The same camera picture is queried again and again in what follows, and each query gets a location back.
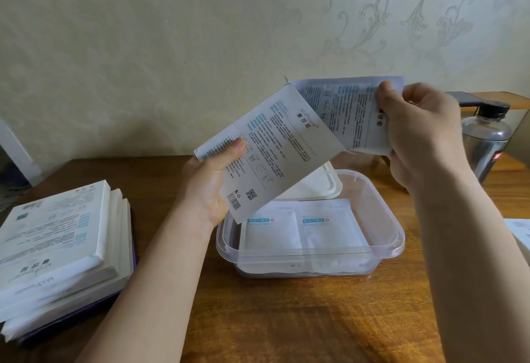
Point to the person's left hand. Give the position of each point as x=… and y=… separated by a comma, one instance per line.
x=203, y=189

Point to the person's right hand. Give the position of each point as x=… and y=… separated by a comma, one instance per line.
x=426, y=135

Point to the white box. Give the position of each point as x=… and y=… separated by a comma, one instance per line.
x=281, y=147
x=519, y=234

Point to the clear plastic container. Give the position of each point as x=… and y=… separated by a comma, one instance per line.
x=389, y=234

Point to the white container lid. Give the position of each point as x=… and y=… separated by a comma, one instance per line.
x=319, y=186

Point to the stack of white boxes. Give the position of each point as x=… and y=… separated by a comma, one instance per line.
x=54, y=242

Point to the person's right forearm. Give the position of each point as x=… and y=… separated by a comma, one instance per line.
x=468, y=275

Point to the person's left forearm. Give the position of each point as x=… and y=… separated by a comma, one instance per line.
x=153, y=292

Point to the black smartphone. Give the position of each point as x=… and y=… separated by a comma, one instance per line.
x=468, y=99

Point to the clear bottle with black cap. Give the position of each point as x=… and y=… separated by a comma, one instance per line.
x=484, y=143

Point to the small wooden desk shelf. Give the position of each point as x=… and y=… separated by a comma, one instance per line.
x=517, y=99

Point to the white bookshelf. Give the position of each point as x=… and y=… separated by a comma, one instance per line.
x=16, y=147

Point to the dark blue bundle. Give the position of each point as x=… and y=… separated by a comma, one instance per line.
x=12, y=176

